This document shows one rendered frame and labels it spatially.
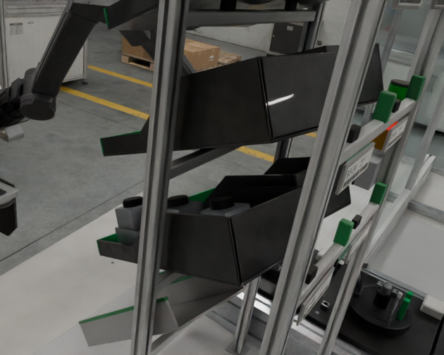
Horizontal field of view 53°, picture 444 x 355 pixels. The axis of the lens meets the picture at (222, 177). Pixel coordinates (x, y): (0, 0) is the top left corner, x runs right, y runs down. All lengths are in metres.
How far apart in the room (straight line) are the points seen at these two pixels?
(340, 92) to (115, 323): 0.50
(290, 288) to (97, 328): 0.42
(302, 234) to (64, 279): 0.84
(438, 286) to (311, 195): 1.09
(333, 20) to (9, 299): 8.42
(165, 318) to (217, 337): 0.46
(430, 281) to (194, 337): 0.74
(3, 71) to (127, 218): 4.32
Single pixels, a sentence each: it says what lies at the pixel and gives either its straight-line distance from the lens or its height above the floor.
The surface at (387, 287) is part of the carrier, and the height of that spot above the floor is 1.04.
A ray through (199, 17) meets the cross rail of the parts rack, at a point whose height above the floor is 1.55.
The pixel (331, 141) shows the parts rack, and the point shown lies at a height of 1.49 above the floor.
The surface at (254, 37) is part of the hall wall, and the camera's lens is 9.62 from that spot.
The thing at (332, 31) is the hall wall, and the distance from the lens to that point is 9.10.
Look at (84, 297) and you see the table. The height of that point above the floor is 0.86.
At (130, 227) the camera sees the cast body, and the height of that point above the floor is 1.24.
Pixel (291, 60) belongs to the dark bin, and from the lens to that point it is 0.42.
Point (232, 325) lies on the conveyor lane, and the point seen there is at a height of 0.88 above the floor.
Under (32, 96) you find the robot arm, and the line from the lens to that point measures 1.12.
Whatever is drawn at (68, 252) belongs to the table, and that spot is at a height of 0.86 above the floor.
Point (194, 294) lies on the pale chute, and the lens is 0.75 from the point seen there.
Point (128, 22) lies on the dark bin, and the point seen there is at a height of 1.52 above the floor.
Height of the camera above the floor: 1.60
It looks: 26 degrees down
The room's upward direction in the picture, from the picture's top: 10 degrees clockwise
